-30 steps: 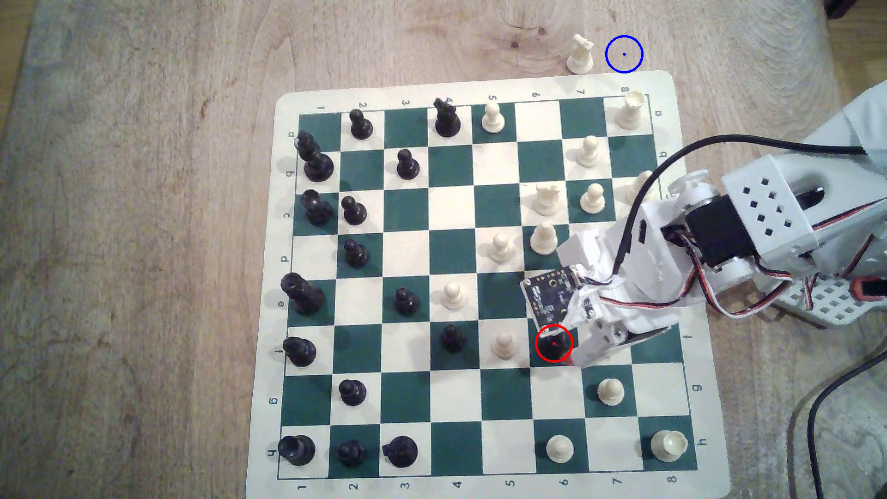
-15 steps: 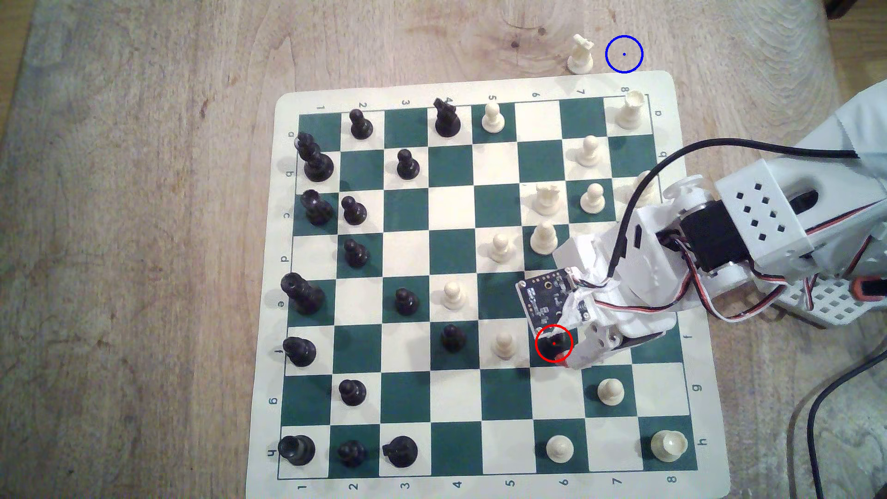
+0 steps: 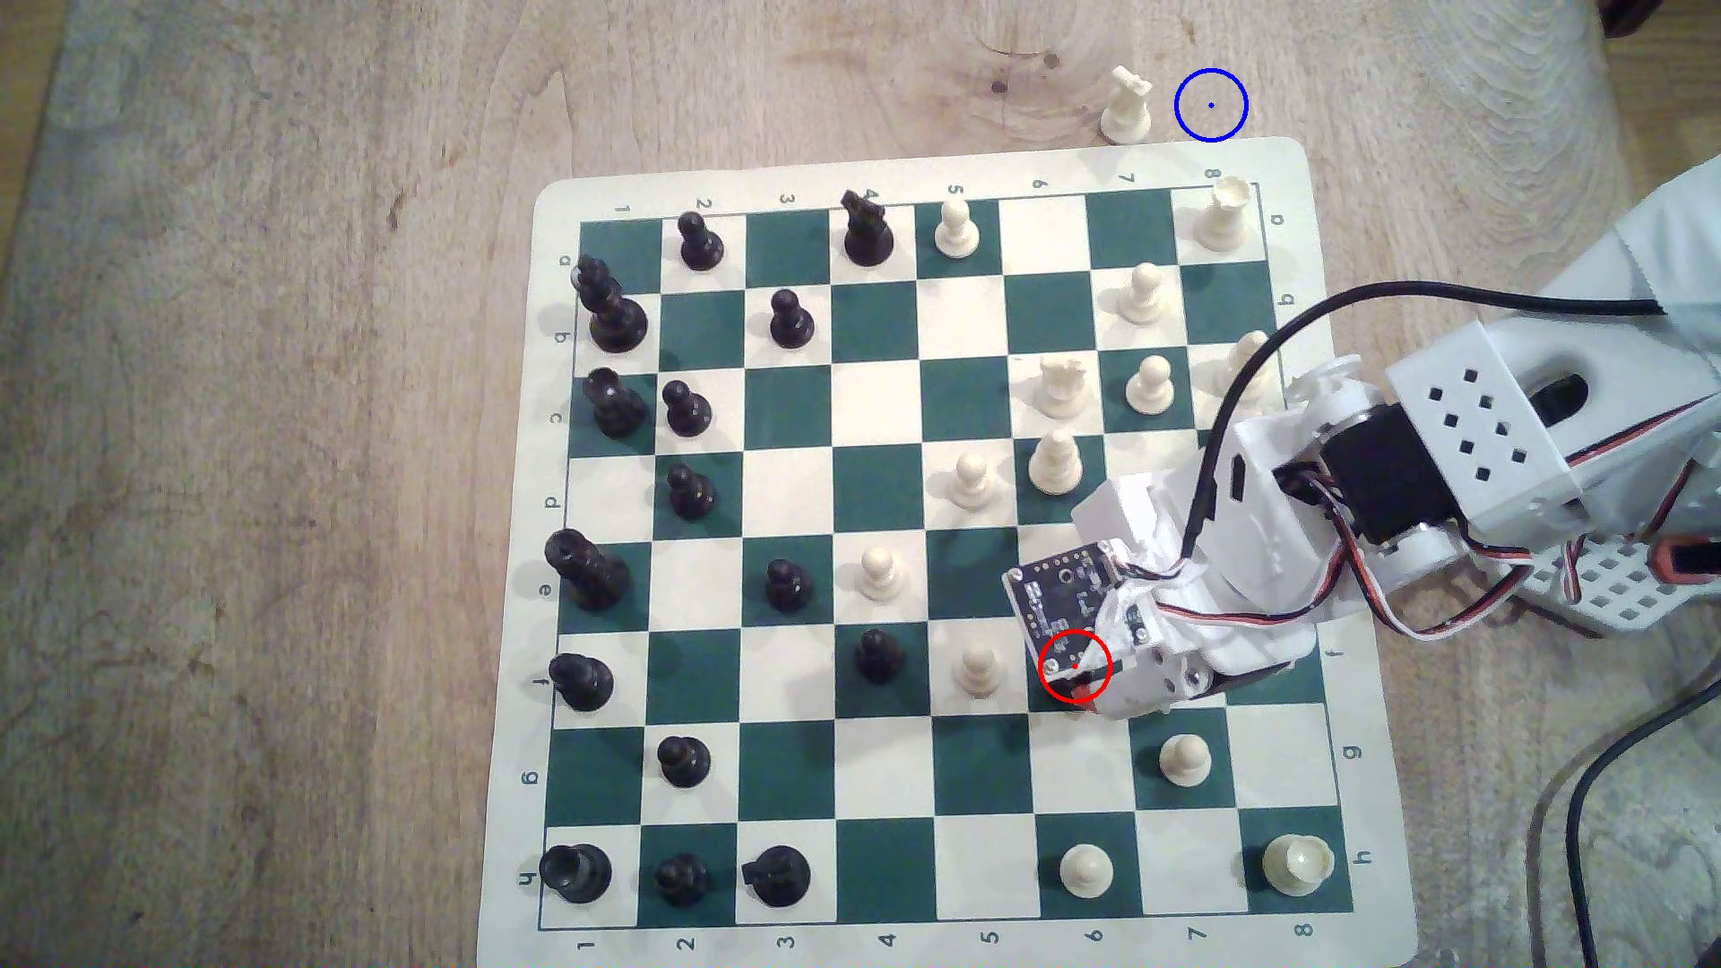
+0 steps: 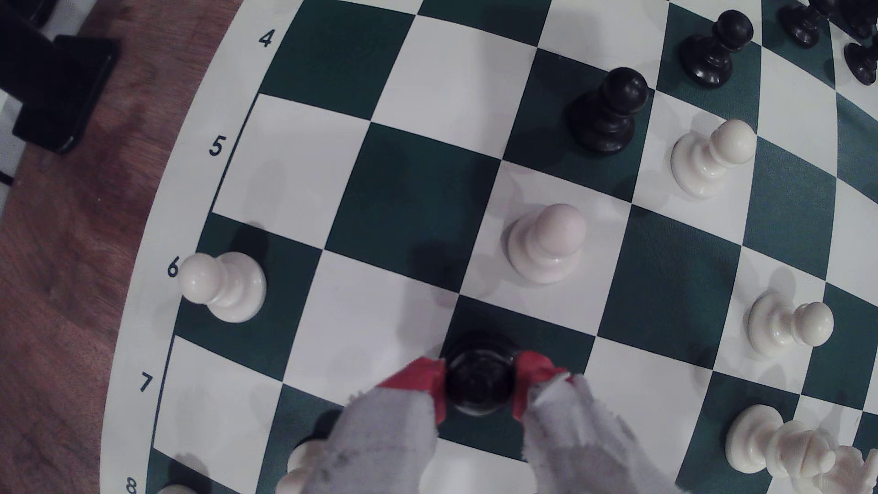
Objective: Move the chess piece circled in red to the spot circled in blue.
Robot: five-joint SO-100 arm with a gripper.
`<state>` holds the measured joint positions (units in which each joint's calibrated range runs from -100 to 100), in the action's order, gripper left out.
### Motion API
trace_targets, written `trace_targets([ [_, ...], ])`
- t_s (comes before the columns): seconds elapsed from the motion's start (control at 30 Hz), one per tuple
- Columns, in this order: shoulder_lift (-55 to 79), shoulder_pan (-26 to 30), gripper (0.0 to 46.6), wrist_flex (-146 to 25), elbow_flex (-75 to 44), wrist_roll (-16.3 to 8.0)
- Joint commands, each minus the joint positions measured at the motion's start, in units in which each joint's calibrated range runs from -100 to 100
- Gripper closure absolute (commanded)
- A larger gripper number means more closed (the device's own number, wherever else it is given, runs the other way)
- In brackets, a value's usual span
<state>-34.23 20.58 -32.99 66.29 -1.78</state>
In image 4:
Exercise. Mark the white rook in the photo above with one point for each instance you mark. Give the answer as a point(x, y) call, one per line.
point(177, 490)

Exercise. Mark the white knight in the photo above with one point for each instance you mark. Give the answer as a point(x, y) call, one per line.
point(847, 477)

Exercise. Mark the white pawn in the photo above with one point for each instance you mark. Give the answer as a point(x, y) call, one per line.
point(302, 470)
point(785, 326)
point(710, 159)
point(226, 287)
point(547, 243)

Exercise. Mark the green white chess mat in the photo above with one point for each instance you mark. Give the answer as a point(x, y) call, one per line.
point(425, 89)

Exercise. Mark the grey gripper finger with red tip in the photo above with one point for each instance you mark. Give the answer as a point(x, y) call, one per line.
point(583, 446)
point(384, 439)

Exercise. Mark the black pawn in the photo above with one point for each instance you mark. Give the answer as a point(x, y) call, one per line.
point(480, 377)
point(863, 63)
point(609, 113)
point(713, 51)
point(802, 20)

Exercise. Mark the black rectangular block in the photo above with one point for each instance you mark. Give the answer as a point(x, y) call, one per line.
point(65, 92)

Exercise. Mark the white bishop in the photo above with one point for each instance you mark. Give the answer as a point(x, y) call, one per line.
point(768, 439)

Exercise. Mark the black bishop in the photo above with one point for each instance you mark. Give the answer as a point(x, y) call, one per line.
point(861, 15)

